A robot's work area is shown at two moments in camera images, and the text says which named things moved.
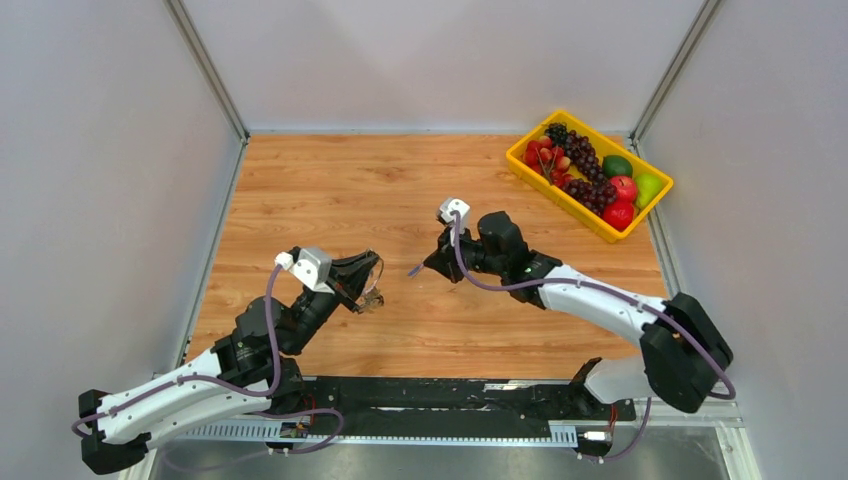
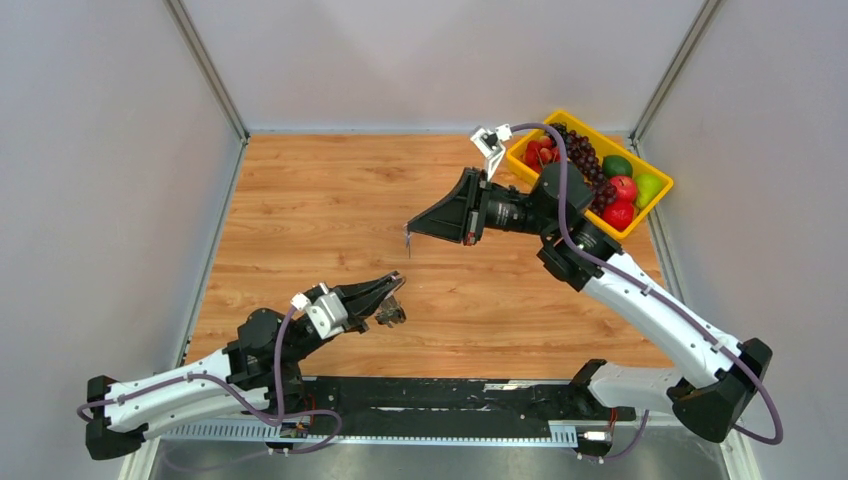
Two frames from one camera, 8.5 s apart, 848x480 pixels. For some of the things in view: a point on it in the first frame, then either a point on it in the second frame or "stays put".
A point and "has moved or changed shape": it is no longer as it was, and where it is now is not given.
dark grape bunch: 597,191 stays put
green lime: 615,165 stays put
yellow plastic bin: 606,148 stays put
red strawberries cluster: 548,160 stays put
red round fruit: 619,214 stays put
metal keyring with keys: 372,297 has moved or changed shape
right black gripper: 445,261 to 459,216
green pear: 646,185 stays put
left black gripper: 344,271 to 361,304
